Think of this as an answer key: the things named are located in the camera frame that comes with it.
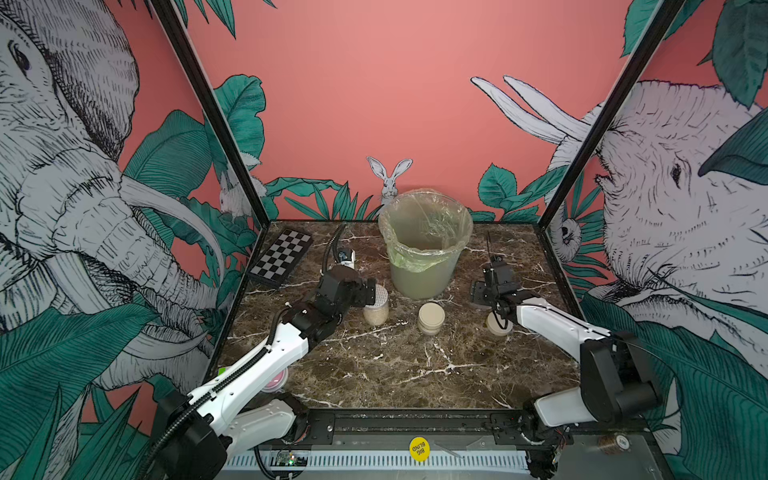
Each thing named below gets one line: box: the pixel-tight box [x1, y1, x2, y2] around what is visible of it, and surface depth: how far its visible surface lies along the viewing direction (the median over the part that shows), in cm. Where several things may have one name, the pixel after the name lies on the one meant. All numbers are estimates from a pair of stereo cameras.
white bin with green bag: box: [378, 188, 473, 301], surface depth 92 cm
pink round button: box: [261, 367, 289, 393], surface depth 81 cm
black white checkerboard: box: [246, 228, 314, 288], surface depth 106 cm
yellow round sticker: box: [409, 436, 431, 462], surface depth 73 cm
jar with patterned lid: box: [363, 284, 390, 327], surface depth 93 cm
